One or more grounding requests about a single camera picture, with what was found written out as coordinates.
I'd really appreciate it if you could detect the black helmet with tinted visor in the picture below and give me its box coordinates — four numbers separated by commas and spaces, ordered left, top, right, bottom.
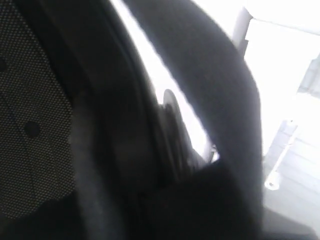
0, 0, 224, 240

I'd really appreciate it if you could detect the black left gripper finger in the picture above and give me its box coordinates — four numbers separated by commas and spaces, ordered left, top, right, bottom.
125, 0, 316, 240

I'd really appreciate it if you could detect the white metal frame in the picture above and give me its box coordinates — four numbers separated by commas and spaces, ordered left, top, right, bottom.
232, 6, 320, 191

